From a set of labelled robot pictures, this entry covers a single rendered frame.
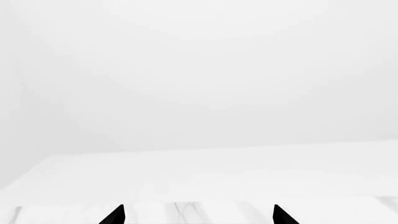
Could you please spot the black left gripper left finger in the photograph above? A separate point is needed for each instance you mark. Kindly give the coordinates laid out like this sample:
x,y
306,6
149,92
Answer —
x,y
115,217

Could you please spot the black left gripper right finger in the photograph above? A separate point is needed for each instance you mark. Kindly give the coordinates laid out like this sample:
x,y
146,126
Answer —
x,y
282,217

